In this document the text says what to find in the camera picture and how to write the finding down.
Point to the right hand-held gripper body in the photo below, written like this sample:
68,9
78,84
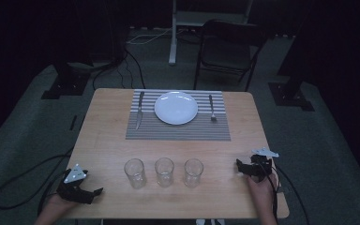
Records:
261,165

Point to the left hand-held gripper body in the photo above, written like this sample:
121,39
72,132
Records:
72,191

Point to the person's left hand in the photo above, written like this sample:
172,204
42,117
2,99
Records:
57,204

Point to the person's right hand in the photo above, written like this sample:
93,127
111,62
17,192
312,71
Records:
261,189

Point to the clear drinking glass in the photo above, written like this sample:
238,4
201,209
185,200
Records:
135,173
164,172
193,172

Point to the small black floor object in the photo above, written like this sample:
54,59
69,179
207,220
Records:
73,122

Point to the silver fork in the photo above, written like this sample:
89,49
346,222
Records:
212,108

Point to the grey striped placemat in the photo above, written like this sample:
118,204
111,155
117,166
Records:
175,132

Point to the black stand with base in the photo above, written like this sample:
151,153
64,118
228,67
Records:
290,93
67,84

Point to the silver table knife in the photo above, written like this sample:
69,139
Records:
139,112

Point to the white round plate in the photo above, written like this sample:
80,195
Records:
176,108

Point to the black folding chair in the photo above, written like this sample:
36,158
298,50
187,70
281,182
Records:
228,47

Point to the white metal stand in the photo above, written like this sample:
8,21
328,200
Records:
173,37

